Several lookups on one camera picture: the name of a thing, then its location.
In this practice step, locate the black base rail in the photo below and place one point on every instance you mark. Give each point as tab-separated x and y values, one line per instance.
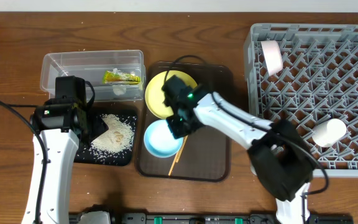
165	218

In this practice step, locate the grey dishwasher rack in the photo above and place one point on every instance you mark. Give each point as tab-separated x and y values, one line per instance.
318	82

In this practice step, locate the black plastic bin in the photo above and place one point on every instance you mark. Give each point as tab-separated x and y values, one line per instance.
84	155

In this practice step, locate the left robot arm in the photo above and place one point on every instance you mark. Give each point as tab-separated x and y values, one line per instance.
61	128

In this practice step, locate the yellow plate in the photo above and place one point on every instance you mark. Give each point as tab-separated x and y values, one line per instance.
154	96

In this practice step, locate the blue bowl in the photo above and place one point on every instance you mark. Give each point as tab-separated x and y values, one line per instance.
159	141

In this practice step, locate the green snack wrapper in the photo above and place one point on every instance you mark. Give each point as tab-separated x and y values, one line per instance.
116	76

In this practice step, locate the rice food waste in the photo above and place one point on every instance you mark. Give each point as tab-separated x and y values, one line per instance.
116	142

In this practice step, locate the wooden chopstick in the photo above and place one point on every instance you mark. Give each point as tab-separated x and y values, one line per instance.
181	149
173	163

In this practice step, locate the small white green cup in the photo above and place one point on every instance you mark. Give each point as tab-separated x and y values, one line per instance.
329	132

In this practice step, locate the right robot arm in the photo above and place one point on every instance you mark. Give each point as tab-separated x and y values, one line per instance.
277	152

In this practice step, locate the clear plastic bin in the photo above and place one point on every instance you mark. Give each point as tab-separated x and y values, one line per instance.
91	66

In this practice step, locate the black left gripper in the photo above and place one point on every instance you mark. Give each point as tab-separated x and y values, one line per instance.
99	124

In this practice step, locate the pink bowl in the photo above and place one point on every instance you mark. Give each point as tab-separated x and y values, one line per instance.
272	56

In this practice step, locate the dark brown tray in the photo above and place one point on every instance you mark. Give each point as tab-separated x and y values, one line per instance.
206	155

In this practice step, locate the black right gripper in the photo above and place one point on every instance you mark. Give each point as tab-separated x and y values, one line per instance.
176	130

